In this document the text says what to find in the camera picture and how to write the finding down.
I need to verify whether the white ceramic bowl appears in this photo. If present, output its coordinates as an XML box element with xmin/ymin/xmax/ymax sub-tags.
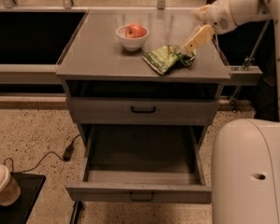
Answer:
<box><xmin>116</xmin><ymin>24</ymin><xmax>149</xmax><ymax>51</ymax></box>

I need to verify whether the metal clamp rod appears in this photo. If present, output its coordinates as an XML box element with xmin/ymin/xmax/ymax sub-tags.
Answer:
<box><xmin>230</xmin><ymin>21</ymin><xmax>270</xmax><ymax>112</ymax></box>

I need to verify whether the grey drawer cabinet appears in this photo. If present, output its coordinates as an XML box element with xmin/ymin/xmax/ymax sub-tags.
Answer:
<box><xmin>57</xmin><ymin>7</ymin><xmax>230</xmax><ymax>138</ymax></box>

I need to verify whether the closed grey upper drawer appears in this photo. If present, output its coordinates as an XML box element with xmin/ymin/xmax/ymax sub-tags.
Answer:
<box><xmin>66</xmin><ymin>97</ymin><xmax>218</xmax><ymax>126</ymax></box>

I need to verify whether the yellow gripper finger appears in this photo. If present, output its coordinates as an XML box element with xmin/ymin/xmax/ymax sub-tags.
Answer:
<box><xmin>181</xmin><ymin>24</ymin><xmax>215</xmax><ymax>53</ymax></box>

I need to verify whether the white lidded paper cup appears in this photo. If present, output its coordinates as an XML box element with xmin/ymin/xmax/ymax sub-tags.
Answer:
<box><xmin>0</xmin><ymin>164</ymin><xmax>21</xmax><ymax>206</ymax></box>

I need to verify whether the black side table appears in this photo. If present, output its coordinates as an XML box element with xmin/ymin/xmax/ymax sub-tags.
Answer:
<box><xmin>0</xmin><ymin>173</ymin><xmax>46</xmax><ymax>224</ymax></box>

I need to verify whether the green jalapeno chip bag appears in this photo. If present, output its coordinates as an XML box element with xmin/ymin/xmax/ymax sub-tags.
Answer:
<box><xmin>142</xmin><ymin>45</ymin><xmax>196</xmax><ymax>75</ymax></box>

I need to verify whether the open grey lower drawer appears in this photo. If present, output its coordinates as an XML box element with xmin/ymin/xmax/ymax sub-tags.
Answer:
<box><xmin>66</xmin><ymin>125</ymin><xmax>212</xmax><ymax>204</ymax></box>

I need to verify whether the black power adapter cable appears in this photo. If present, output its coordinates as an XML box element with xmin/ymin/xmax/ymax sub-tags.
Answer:
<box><xmin>3</xmin><ymin>133</ymin><xmax>82</xmax><ymax>174</ymax></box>

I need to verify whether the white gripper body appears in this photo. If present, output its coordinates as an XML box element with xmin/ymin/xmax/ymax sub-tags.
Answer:
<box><xmin>191</xmin><ymin>0</ymin><xmax>237</xmax><ymax>35</ymax></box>

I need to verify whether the red apple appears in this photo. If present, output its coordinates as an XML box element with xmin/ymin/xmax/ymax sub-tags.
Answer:
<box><xmin>125</xmin><ymin>23</ymin><xmax>147</xmax><ymax>38</ymax></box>

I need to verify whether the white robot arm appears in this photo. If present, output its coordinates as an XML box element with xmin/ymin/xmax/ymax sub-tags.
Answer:
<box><xmin>183</xmin><ymin>0</ymin><xmax>280</xmax><ymax>224</ymax></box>

